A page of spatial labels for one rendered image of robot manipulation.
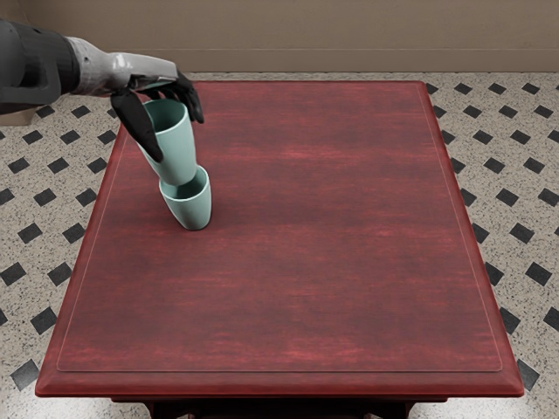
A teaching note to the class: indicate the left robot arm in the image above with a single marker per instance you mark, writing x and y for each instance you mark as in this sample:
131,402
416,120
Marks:
30,65

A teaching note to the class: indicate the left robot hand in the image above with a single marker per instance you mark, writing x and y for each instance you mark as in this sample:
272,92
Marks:
126,72

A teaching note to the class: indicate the tall teal cup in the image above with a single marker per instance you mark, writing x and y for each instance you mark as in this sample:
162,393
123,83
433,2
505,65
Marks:
177,148

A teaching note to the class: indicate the short teal cup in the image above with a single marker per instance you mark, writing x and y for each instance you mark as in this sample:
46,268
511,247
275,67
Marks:
192,209

